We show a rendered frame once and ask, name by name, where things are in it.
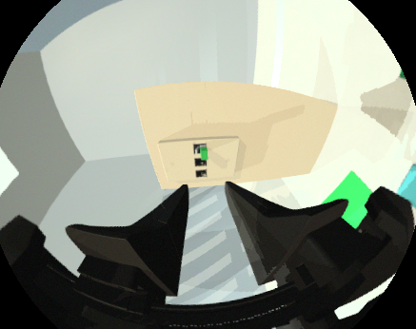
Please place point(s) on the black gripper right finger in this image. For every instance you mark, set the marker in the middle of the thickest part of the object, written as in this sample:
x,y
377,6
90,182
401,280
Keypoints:
x,y
270,232

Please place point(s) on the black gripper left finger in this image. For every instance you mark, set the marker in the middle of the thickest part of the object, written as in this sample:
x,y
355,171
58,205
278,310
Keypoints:
x,y
155,243

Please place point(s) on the teal cube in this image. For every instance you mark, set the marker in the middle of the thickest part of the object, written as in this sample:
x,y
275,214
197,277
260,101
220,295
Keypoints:
x,y
408,187

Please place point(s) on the green square marking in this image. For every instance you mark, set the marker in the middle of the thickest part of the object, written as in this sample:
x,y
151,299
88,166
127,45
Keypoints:
x,y
357,192

